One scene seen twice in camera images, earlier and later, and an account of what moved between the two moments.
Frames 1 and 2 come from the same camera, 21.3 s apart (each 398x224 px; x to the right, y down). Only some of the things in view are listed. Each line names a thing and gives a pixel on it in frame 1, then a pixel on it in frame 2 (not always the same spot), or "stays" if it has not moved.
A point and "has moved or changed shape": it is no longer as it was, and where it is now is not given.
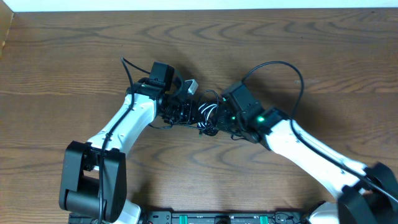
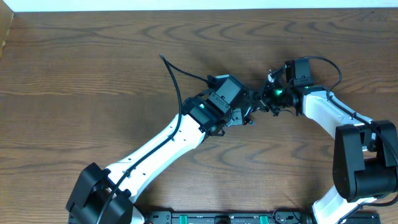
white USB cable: (207, 112) has moved or changed shape
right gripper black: (222, 112) to (263, 100)
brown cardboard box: (6, 16) stays
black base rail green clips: (169, 217) stays
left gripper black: (190, 106) to (239, 110)
